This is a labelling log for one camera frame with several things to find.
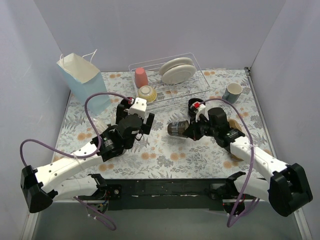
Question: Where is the rear white plate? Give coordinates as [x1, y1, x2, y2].
[158, 57, 194, 76]

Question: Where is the white plate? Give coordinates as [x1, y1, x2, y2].
[161, 64, 197, 85]
[158, 57, 194, 76]

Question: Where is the aluminium frame rail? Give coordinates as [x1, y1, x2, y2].
[20, 199, 77, 240]

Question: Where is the grey blue mug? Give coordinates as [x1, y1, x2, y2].
[222, 82, 243, 104]

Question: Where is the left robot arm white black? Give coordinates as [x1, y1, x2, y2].
[20, 98, 155, 213]

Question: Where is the front white plate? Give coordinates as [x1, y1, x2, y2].
[161, 64, 197, 85]

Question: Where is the light blue paper bag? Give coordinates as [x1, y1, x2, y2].
[56, 52, 107, 105]

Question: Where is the pink plastic cup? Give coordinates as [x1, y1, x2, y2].
[134, 67, 148, 88]

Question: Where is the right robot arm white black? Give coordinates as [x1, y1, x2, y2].
[183, 102, 313, 217]

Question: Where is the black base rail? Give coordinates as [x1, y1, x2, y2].
[77, 177, 251, 211]

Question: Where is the floral table mat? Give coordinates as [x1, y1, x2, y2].
[48, 69, 272, 180]

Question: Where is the yellow dotted bowl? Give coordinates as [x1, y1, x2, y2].
[138, 85, 157, 103]

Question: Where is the black takeout coffee cup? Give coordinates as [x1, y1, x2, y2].
[167, 120, 190, 138]

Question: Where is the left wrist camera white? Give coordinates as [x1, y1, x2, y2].
[128, 97, 147, 119]

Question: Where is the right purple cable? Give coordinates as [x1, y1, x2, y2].
[199, 97, 261, 228]

